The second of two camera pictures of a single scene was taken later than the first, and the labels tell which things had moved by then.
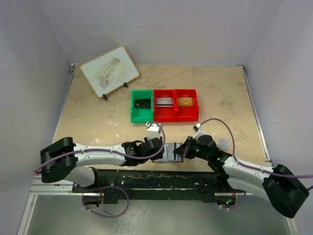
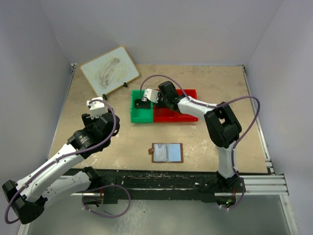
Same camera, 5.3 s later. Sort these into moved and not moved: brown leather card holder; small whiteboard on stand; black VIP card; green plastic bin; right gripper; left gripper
Moved: right gripper; left gripper
Not moved: black VIP card; small whiteboard on stand; green plastic bin; brown leather card holder
